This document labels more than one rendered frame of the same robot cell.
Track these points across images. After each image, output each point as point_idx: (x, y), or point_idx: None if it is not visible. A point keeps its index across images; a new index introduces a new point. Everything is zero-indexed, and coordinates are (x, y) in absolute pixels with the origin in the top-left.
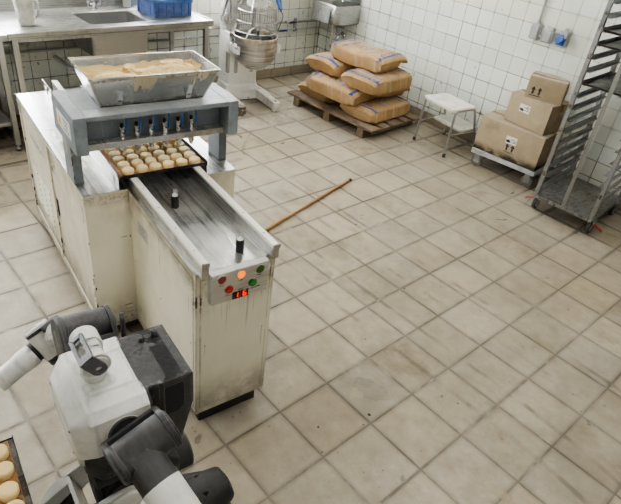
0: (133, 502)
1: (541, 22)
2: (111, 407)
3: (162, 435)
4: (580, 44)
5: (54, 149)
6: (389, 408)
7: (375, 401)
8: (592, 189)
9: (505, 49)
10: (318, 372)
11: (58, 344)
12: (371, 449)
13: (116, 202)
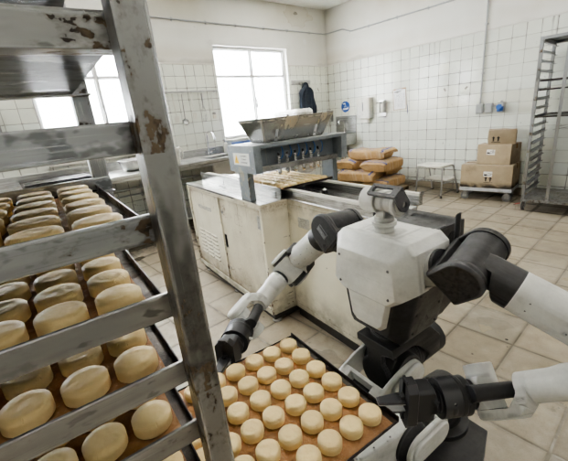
0: (418, 377)
1: (481, 102)
2: (422, 241)
3: (497, 241)
4: (514, 106)
5: (225, 194)
6: (519, 333)
7: (504, 330)
8: (558, 190)
9: (461, 126)
10: (445, 319)
11: (325, 235)
12: (528, 362)
13: (280, 209)
